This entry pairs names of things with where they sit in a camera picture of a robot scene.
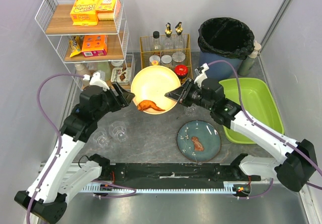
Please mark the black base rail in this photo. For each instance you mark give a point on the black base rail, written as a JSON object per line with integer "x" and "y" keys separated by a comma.
{"x": 172, "y": 175}

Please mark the green plastic tray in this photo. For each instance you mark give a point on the green plastic tray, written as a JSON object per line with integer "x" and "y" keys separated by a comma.
{"x": 257, "y": 100}

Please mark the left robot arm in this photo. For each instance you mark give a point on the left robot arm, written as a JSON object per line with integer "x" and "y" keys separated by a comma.
{"x": 48, "y": 197}

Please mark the blue ceramic plate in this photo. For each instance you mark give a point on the blue ceramic plate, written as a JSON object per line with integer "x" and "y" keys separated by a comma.
{"x": 208, "y": 136}

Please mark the beige squeeze bottle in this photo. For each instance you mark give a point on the beige squeeze bottle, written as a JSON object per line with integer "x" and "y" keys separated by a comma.
{"x": 82, "y": 70}

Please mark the orange cardboard box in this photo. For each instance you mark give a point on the orange cardboard box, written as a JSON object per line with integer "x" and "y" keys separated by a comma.
{"x": 95, "y": 45}

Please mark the yellow cap sauce bottle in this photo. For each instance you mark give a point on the yellow cap sauce bottle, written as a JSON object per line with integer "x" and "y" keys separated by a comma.
{"x": 154, "y": 60}

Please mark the red lid sauce jar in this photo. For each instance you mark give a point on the red lid sauce jar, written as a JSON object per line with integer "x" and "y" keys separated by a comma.
{"x": 181, "y": 72}

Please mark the orange fried chicken piece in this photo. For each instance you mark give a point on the orange fried chicken piece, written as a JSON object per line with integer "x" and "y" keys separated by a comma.
{"x": 147, "y": 104}

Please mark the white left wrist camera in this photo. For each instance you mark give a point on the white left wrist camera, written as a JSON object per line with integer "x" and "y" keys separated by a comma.
{"x": 97, "y": 79}

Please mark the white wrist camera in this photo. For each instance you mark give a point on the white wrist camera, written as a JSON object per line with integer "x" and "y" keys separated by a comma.
{"x": 201, "y": 74}
{"x": 97, "y": 79}

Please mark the glass oil bottle gold spout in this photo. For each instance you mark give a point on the glass oil bottle gold spout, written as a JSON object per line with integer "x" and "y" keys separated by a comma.
{"x": 179, "y": 44}

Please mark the grey green pump bottle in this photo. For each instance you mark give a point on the grey green pump bottle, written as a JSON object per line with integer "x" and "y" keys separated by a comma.
{"x": 248, "y": 63}

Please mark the white lid container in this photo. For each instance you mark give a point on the white lid container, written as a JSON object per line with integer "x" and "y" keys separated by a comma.
{"x": 117, "y": 63}

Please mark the yellow candy bag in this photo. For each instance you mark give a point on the yellow candy bag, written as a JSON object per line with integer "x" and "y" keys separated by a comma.
{"x": 74, "y": 44}

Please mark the clear glass cup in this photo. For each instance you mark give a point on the clear glass cup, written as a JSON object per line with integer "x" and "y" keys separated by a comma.
{"x": 191, "y": 110}

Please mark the blue trash bin black bag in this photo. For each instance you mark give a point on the blue trash bin black bag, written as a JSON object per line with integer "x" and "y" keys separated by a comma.
{"x": 224, "y": 39}

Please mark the clear plastic cup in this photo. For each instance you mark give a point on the clear plastic cup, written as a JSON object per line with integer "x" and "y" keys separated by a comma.
{"x": 100, "y": 137}
{"x": 118, "y": 131}

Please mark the beige round plate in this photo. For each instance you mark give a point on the beige round plate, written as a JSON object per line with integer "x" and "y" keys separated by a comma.
{"x": 152, "y": 83}

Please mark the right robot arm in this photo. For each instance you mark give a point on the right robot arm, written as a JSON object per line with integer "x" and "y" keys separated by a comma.
{"x": 293, "y": 162}

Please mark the yellow snack box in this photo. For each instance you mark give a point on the yellow snack box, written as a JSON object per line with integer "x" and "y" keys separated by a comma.
{"x": 83, "y": 13}

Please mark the white wire shelf rack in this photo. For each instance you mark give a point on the white wire shelf rack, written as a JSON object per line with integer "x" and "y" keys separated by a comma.
{"x": 55, "y": 21}

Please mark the yellow sponge pack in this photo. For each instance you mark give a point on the yellow sponge pack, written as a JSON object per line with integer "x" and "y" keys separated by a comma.
{"x": 105, "y": 9}

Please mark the tall clear jar silver lid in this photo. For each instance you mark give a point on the tall clear jar silver lid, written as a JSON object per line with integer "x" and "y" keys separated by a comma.
{"x": 178, "y": 58}

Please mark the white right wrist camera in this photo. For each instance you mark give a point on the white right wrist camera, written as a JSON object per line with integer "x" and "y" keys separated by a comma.
{"x": 201, "y": 74}

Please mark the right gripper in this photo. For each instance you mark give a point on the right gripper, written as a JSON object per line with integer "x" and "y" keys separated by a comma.
{"x": 187, "y": 92}

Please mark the chobani yogurt tub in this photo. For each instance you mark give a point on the chobani yogurt tub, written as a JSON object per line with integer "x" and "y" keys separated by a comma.
{"x": 121, "y": 75}

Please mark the yellow wire basket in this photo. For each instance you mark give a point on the yellow wire basket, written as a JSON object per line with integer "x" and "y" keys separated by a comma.
{"x": 146, "y": 53}

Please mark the silver lid spice jar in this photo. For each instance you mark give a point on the silver lid spice jar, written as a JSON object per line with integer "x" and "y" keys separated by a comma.
{"x": 166, "y": 60}

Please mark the dark soy sauce bottle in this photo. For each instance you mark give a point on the dark soy sauce bottle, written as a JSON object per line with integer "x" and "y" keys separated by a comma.
{"x": 156, "y": 45}

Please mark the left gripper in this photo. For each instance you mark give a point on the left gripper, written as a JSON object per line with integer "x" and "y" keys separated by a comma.
{"x": 113, "y": 98}

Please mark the pale green bottle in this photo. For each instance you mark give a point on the pale green bottle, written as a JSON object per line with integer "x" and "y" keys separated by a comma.
{"x": 105, "y": 67}

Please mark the brown food piece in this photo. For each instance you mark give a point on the brown food piece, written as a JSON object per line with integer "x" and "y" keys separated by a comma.
{"x": 197, "y": 144}

